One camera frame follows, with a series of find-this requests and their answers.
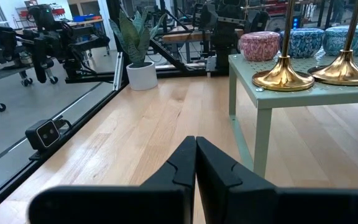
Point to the green perforated metal shelf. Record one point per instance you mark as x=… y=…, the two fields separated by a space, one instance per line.
x=306 y=96

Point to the white plant pot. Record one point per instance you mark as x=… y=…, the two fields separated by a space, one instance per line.
x=141 y=76

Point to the dark blue patterned candle tin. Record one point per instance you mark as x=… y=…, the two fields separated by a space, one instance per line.
x=306 y=43

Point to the green snake plant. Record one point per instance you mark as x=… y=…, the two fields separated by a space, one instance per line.
x=135 y=37

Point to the silver aluminium bracket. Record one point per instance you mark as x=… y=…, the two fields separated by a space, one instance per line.
x=118 y=71

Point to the small black depth camera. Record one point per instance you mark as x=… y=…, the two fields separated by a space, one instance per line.
x=43 y=135

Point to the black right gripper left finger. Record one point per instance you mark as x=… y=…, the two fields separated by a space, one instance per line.
x=120 y=205

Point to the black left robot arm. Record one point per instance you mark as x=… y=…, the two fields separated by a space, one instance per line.
x=225 y=53

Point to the gold candle stick holder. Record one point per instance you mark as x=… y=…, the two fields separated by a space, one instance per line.
x=343 y=73
x=283 y=77

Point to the pink patterned candle tin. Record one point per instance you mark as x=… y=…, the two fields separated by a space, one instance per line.
x=258 y=46

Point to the black background robot arm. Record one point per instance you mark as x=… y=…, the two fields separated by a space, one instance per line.
x=51 y=40

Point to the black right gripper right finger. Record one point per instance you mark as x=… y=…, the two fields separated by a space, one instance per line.
x=259 y=205

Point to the teal patterned candle tin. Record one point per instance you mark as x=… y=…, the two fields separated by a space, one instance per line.
x=332 y=40

